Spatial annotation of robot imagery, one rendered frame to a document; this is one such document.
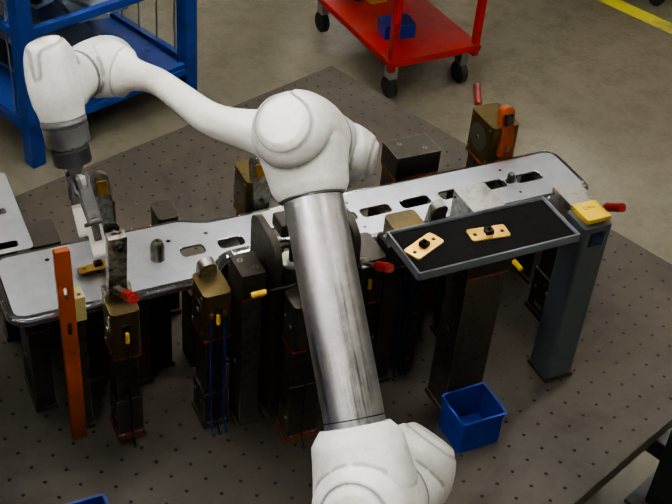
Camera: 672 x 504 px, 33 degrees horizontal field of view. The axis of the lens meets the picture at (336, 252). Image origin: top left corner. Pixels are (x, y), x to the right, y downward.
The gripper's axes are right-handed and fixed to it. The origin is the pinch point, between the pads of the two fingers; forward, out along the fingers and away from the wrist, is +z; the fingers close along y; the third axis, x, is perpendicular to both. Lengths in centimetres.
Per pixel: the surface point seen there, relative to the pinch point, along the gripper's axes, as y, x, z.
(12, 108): 213, -14, 18
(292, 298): -30.2, -30.1, 11.5
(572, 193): -16, -105, 15
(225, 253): -3.2, -26.0, 9.8
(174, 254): 0.3, -16.0, 8.1
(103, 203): 12.8, -6.0, -2.7
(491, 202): -20, -81, 9
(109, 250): -22.1, 0.6, -5.2
